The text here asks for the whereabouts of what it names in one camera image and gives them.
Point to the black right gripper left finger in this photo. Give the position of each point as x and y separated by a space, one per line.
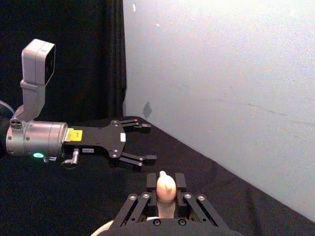
137 207

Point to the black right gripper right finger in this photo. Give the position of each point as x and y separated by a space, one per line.
197 209

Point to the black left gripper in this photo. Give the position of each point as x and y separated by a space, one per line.
98 140

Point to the black table cloth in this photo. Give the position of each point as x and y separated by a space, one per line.
49 201

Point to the black hanging curtain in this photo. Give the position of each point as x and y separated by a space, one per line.
86 49

